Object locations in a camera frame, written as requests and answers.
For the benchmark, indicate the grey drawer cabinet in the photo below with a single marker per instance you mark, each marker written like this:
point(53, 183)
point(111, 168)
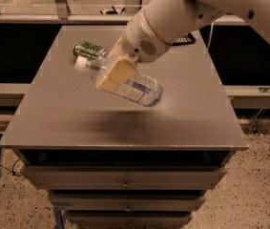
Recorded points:
point(63, 120)

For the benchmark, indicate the grey metal rail frame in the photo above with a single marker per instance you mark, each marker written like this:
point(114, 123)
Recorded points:
point(69, 11)

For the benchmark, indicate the middle grey drawer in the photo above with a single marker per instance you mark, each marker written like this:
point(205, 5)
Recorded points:
point(127, 202)

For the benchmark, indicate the black chocolate bar wrapper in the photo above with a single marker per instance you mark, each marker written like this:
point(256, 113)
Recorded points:
point(186, 39)

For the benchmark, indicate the green soda can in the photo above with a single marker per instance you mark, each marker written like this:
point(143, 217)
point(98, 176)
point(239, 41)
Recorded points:
point(88, 50)

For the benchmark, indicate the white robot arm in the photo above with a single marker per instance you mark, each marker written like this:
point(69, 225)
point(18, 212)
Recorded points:
point(154, 28)

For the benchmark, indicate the top grey drawer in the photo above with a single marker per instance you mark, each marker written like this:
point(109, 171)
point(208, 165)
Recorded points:
point(123, 178)

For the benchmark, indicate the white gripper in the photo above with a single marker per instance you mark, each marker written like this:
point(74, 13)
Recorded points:
point(141, 41)

